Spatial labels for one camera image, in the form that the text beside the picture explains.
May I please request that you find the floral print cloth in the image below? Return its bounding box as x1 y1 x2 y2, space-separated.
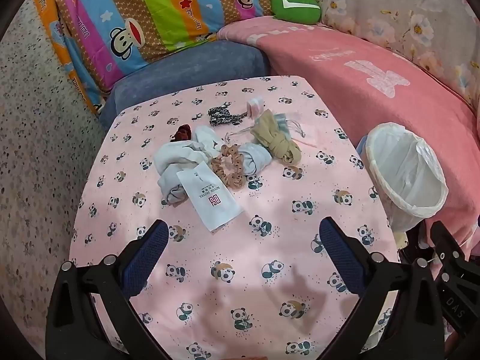
279 0 480 121

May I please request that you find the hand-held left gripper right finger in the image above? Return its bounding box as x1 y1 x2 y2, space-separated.
319 217 447 360

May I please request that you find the waste bin with white liner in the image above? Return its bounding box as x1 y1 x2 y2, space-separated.
355 122 449 233

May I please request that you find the pink blanket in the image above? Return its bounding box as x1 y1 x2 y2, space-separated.
217 17 480 271

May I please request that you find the green plush toy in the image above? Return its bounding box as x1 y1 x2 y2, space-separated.
271 0 322 23

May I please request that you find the tan stocking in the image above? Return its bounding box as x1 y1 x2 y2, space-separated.
250 109 302 166

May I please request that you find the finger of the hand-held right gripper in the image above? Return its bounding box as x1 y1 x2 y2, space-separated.
430 220 480 289

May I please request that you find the white paper packet red logo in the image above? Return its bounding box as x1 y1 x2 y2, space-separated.
176 160 244 232

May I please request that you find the dark red scrunchie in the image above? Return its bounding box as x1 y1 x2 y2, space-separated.
172 124 193 143

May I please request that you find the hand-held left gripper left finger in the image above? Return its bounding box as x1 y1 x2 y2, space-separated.
45 219 170 360

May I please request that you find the leopard print hair band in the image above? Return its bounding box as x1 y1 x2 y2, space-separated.
208 106 244 127

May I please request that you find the pale grey sock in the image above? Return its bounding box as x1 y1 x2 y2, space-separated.
238 143 272 177

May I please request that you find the pink panda print cloth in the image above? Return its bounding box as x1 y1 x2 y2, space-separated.
67 76 404 360

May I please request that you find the blue-grey cushion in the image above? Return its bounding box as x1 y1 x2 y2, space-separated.
98 39 271 130

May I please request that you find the colourful monkey pillow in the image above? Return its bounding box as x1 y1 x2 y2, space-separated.
32 0 282 115

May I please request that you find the tan printed scrunchie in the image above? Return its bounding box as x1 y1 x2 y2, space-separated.
211 143 246 191

